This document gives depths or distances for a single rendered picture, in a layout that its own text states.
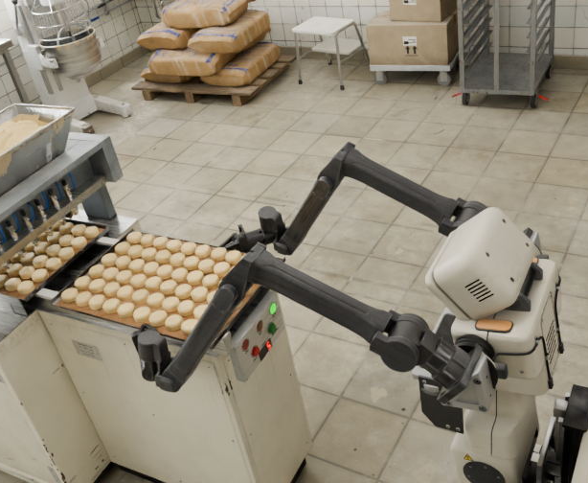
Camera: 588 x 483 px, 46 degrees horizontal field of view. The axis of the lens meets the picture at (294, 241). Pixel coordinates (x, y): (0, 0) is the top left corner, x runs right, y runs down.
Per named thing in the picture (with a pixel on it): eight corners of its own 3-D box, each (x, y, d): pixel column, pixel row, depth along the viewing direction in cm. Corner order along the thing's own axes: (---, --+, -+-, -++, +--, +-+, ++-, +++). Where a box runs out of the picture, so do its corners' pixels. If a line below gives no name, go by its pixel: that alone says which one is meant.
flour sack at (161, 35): (177, 55, 553) (171, 34, 544) (138, 53, 574) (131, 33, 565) (227, 23, 601) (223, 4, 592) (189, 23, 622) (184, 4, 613)
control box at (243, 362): (236, 379, 199) (225, 344, 191) (276, 326, 215) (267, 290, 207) (246, 382, 197) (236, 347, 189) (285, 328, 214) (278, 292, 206)
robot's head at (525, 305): (551, 298, 153) (545, 261, 148) (537, 335, 145) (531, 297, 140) (517, 296, 157) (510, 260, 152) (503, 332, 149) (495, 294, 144)
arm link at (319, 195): (334, 189, 181) (354, 164, 188) (316, 175, 182) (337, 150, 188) (285, 263, 217) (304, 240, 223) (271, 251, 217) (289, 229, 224)
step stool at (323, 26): (373, 68, 563) (368, 12, 538) (343, 90, 537) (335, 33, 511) (329, 63, 589) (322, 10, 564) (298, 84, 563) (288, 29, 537)
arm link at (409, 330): (440, 357, 136) (446, 342, 140) (398, 326, 136) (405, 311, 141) (414, 382, 142) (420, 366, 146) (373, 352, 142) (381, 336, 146)
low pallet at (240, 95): (134, 100, 595) (130, 87, 589) (188, 63, 650) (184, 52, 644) (253, 106, 539) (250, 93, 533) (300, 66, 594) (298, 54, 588)
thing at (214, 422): (115, 476, 266) (27, 295, 217) (168, 410, 290) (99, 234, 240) (273, 538, 234) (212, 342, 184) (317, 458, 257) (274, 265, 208)
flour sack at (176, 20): (158, 31, 564) (152, 10, 555) (185, 13, 594) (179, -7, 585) (235, 28, 534) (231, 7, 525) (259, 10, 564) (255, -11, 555)
